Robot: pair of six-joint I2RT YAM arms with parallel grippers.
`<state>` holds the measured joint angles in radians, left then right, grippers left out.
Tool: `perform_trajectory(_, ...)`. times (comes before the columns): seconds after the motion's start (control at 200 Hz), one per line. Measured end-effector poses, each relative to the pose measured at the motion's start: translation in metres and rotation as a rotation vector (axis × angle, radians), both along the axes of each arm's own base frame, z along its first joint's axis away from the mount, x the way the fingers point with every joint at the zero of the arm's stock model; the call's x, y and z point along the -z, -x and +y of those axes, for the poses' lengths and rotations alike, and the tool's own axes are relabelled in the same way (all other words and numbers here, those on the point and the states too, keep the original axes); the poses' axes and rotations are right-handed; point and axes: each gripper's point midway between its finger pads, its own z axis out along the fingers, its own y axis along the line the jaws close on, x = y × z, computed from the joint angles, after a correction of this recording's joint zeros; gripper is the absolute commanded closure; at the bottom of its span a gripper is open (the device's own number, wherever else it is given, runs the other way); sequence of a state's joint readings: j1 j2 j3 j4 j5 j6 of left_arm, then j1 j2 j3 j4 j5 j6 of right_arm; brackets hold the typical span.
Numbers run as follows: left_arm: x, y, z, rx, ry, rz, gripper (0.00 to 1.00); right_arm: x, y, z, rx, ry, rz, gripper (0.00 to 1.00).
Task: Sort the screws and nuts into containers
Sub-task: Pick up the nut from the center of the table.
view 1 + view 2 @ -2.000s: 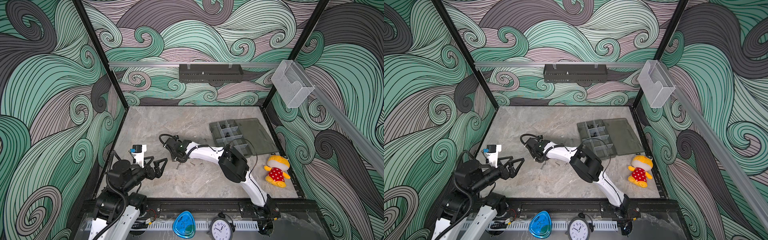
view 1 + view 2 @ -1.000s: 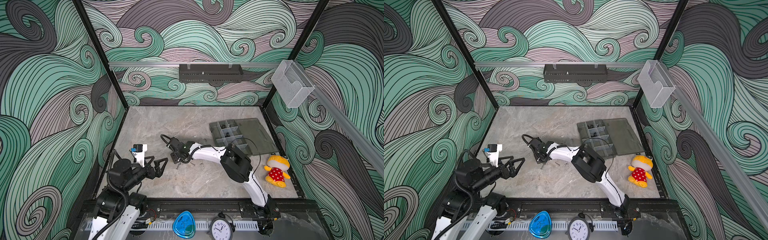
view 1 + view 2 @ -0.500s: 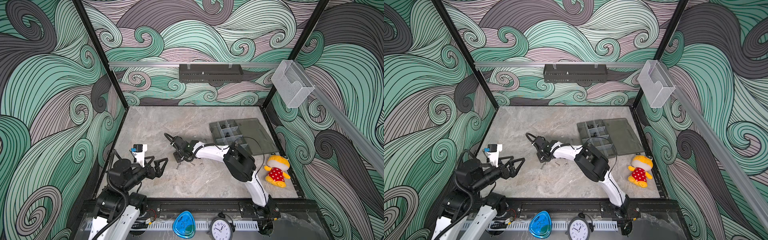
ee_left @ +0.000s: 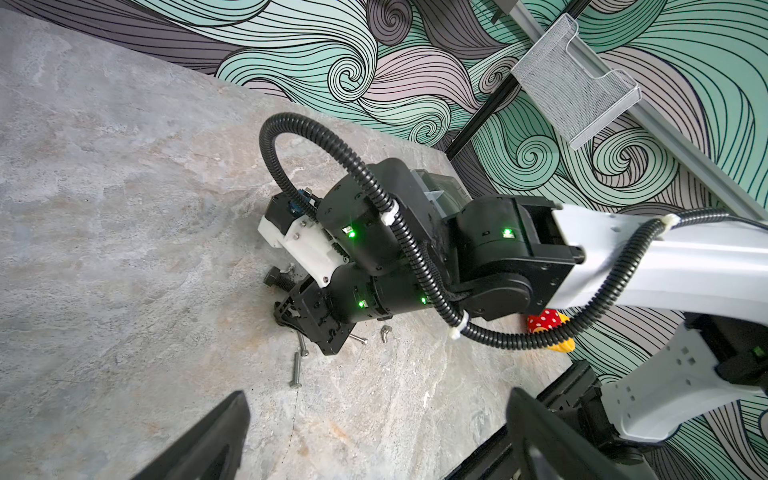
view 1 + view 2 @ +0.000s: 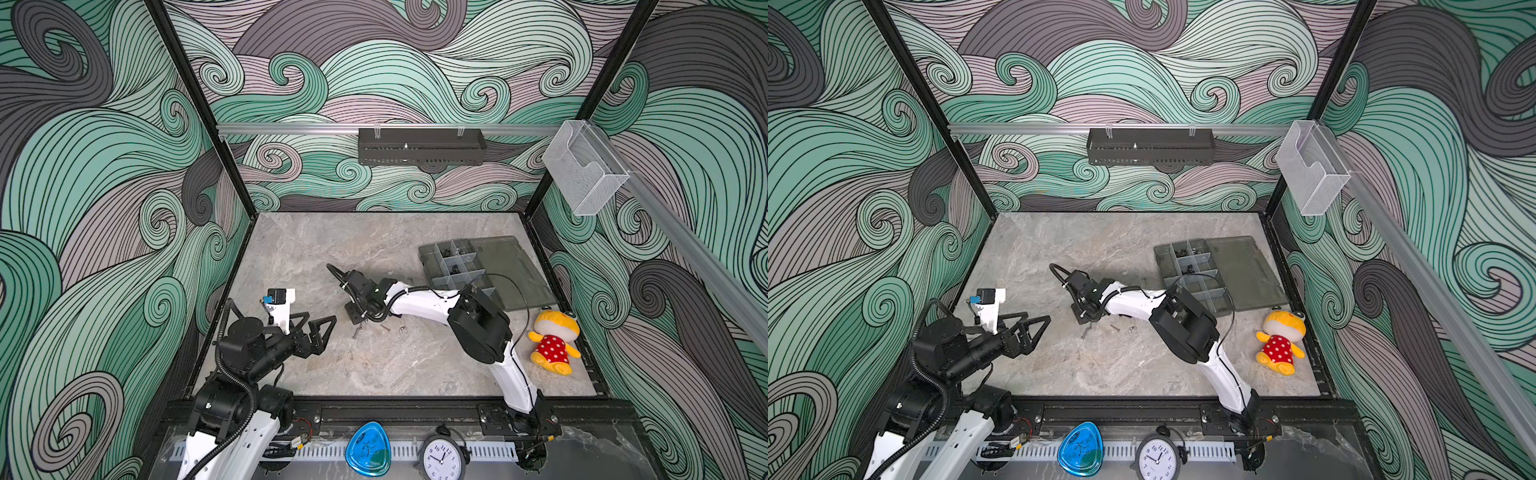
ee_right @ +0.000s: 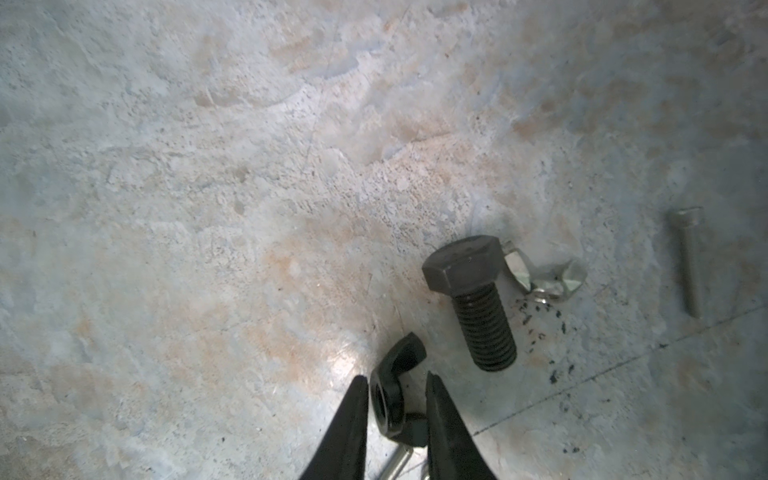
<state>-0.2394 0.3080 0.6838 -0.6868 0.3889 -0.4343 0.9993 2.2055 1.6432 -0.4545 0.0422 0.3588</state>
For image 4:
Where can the short silver screw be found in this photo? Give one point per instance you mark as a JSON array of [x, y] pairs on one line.
[[303, 350]]

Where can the clear acrylic wall holder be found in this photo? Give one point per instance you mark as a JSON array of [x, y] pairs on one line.
[[577, 103]]

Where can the silver long screw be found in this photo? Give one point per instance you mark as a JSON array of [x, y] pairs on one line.
[[295, 381]]

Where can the black hex bolt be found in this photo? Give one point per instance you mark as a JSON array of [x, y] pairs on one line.
[[279, 279]]

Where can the yellow red plush toy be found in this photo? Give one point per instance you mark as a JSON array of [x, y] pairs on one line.
[[550, 319]]

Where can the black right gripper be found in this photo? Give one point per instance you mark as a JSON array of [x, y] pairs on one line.
[[309, 309]]

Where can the silver wing nut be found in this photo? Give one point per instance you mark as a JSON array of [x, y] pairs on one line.
[[384, 333]]

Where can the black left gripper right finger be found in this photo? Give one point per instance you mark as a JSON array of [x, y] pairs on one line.
[[545, 447]]

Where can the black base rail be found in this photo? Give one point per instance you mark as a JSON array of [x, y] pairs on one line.
[[494, 459]]

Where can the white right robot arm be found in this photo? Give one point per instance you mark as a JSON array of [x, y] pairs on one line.
[[519, 273]]

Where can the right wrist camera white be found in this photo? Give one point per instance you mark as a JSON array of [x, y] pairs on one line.
[[310, 245]]

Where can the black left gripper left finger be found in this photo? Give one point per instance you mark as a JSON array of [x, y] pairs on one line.
[[211, 449]]

